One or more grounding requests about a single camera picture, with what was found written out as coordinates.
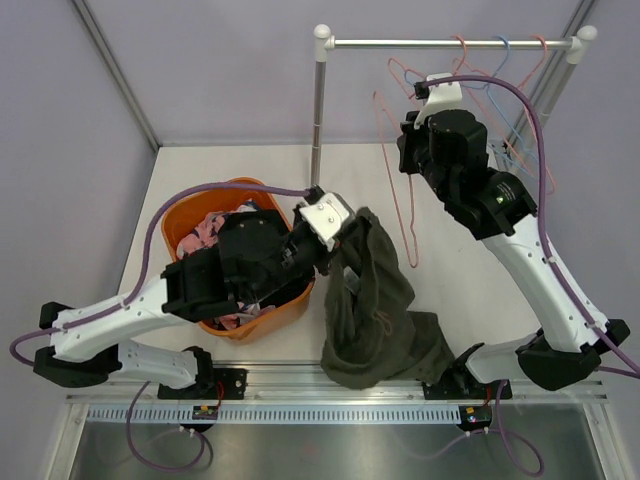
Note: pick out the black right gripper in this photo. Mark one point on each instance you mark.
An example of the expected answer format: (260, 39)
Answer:
(409, 139)

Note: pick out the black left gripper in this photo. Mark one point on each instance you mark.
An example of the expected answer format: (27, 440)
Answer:
(324, 256)

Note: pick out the black shorts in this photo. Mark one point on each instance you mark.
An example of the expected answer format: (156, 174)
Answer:
(282, 296)

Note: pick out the pink shark print shorts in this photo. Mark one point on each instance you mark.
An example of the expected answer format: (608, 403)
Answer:
(204, 236)

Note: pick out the olive green shorts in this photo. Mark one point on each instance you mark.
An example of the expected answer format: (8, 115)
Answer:
(372, 335)

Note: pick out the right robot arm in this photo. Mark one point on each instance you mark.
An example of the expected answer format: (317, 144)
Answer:
(574, 334)

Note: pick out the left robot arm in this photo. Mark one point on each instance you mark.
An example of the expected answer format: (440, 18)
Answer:
(105, 348)

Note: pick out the orange plastic laundry basket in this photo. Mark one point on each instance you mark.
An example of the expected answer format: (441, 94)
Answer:
(180, 220)

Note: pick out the white and steel clothes rack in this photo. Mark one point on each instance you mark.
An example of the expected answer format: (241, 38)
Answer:
(544, 97)

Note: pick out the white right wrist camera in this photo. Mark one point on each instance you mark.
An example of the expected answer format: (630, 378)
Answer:
(437, 98)

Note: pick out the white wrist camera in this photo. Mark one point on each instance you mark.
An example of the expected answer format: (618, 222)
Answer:
(437, 98)
(328, 218)

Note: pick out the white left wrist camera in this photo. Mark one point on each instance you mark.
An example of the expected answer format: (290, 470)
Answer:
(328, 218)

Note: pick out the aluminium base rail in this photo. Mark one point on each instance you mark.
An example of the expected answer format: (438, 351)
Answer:
(304, 383)

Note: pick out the white slotted cable duct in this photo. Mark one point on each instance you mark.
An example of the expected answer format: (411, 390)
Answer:
(237, 414)

